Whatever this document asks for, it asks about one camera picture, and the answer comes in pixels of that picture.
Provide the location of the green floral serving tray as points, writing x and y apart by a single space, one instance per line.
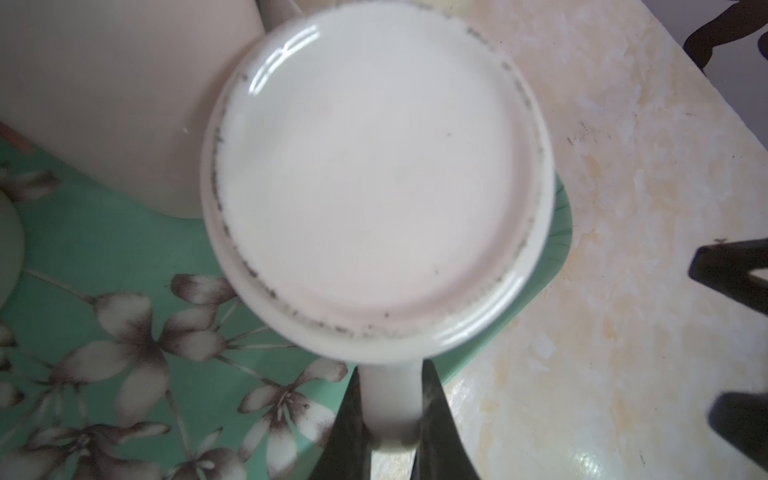
125 354

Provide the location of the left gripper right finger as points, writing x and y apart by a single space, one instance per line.
440 454

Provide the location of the white ribbed base mug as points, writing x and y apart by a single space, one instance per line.
122 90

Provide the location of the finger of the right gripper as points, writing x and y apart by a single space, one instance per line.
740 418
728 268

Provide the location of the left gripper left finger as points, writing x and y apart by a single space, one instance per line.
347 454

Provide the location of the white mug red inside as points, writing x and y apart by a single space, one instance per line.
377 182

